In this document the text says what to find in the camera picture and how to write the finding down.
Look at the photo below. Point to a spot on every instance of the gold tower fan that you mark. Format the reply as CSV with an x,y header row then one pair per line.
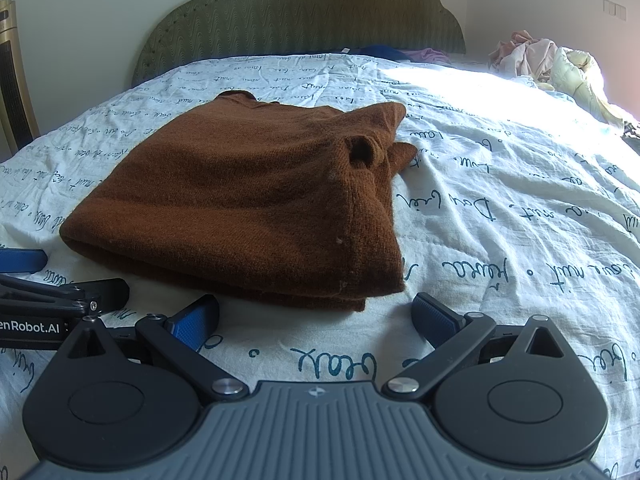
x,y
15,85

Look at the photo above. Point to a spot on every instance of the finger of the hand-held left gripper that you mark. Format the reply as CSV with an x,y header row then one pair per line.
x,y
22,261
107,292

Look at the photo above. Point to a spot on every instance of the pile of pale clothes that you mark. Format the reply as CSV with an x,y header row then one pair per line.
x,y
585,80

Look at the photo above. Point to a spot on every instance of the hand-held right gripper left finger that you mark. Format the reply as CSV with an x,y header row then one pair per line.
x,y
192,324

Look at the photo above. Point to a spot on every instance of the white wall switch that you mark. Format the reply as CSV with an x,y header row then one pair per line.
x,y
614,9

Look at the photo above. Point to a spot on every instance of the green padded headboard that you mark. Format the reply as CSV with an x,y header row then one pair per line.
x,y
300,15

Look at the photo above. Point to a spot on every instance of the purple cloth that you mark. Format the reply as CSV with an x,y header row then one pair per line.
x,y
427,55

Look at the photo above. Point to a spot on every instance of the pink clothes pile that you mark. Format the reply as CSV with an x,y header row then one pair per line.
x,y
525,55

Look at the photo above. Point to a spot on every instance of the blue cloth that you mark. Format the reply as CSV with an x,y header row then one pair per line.
x,y
382,52

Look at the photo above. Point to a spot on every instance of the brown knit sweater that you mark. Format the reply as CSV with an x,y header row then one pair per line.
x,y
240,195

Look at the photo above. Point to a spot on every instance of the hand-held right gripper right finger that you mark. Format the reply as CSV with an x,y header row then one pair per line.
x,y
434,321

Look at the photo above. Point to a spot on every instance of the white printed bed sheet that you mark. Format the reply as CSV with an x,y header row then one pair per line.
x,y
500,240

